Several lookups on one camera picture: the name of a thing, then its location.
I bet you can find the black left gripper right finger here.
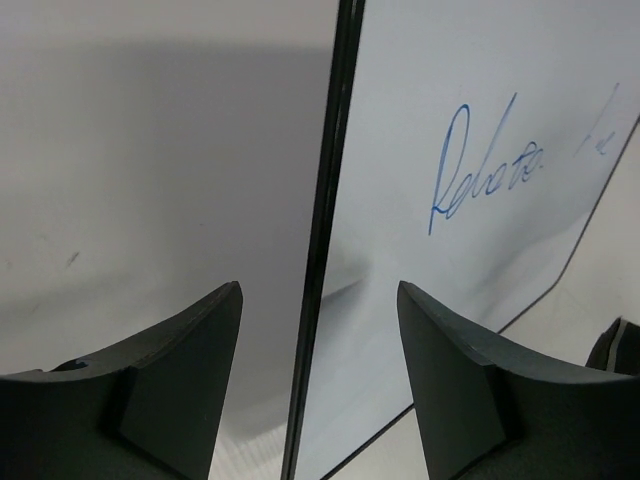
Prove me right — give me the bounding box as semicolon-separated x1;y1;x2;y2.
397;282;639;479

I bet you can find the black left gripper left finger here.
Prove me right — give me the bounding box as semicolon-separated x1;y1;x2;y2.
1;281;243;479

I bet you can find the white whiteboard black frame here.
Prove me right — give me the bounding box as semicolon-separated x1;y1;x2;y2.
287;1;639;479

